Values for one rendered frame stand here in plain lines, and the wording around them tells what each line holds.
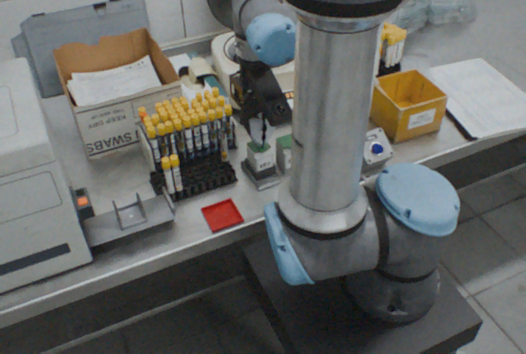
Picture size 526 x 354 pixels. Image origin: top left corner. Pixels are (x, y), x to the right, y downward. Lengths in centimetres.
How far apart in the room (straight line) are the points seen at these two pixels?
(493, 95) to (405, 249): 82
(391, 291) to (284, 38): 41
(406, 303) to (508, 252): 151
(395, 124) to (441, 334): 53
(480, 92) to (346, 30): 101
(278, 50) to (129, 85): 63
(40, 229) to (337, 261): 51
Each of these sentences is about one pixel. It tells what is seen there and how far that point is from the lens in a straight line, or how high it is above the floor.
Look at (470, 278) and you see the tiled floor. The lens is 220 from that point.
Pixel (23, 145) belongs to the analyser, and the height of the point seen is 117.
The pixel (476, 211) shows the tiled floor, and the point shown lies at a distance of 244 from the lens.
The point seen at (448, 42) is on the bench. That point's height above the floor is 88.
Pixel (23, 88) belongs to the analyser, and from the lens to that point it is 99.
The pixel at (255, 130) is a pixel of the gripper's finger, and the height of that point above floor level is 102.
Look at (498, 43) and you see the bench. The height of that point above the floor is 87.
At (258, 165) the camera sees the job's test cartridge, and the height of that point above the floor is 93.
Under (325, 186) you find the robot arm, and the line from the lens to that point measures 62.
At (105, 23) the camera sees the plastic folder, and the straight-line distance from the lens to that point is 147.
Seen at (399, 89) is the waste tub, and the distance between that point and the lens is 137.
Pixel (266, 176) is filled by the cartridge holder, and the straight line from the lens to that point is 114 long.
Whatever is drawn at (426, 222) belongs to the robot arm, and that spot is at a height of 116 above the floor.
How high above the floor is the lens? 167
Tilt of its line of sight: 42 degrees down
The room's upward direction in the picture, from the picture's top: 1 degrees counter-clockwise
